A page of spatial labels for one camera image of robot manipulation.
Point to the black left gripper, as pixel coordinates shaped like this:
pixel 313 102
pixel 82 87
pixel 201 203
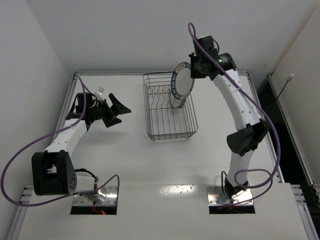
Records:
pixel 109 113

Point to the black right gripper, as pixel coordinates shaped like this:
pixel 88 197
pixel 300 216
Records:
pixel 194 66

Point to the white plate with teal rim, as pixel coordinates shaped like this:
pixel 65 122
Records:
pixel 181 81

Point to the white plate with flower emblem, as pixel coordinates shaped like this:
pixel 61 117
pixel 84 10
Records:
pixel 176 103

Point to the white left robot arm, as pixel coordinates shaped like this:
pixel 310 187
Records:
pixel 52 169

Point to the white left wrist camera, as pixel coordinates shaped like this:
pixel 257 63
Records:
pixel 100 92

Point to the grey wire dish rack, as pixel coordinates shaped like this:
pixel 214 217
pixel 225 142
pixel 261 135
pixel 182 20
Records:
pixel 163 121

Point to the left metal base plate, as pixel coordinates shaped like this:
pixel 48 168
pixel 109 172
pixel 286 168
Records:
pixel 105 197

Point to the metal base plate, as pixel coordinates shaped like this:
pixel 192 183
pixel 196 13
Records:
pixel 105 197
pixel 216 197

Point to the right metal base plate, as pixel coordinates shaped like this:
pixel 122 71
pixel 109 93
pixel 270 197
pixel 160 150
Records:
pixel 216 197

